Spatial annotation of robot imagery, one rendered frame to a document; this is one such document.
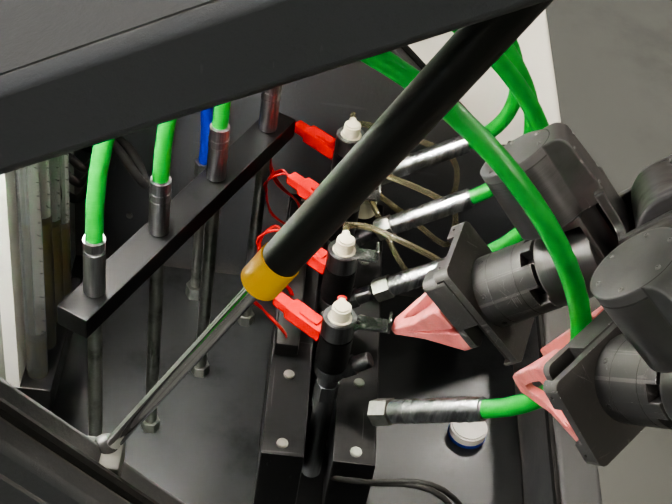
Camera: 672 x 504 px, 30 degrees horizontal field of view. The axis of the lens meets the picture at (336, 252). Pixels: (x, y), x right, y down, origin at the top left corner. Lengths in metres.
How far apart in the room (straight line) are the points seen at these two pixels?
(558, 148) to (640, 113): 2.43
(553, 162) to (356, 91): 0.41
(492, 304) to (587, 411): 0.19
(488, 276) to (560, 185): 0.10
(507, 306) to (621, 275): 0.26
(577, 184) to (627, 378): 0.18
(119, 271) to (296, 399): 0.20
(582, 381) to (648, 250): 0.12
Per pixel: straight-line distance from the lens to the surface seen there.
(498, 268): 0.94
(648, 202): 0.89
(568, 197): 0.90
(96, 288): 1.02
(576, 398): 0.78
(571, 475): 1.17
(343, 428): 1.11
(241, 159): 1.16
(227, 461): 1.26
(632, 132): 3.24
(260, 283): 0.54
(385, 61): 0.75
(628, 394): 0.77
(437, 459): 1.30
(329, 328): 1.02
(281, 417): 1.11
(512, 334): 0.98
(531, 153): 0.88
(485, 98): 1.50
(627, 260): 0.71
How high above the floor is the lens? 1.84
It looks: 43 degrees down
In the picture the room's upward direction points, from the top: 10 degrees clockwise
